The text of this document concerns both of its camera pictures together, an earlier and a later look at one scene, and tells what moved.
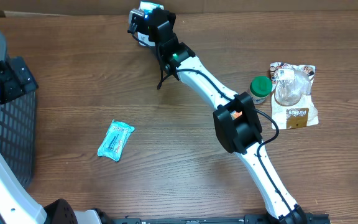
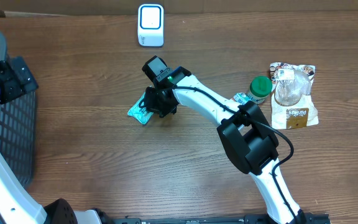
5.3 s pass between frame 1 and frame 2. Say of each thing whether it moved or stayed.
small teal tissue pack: moved
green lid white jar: stayed
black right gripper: moved
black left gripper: stayed
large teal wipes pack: moved
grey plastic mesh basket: stayed
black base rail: stayed
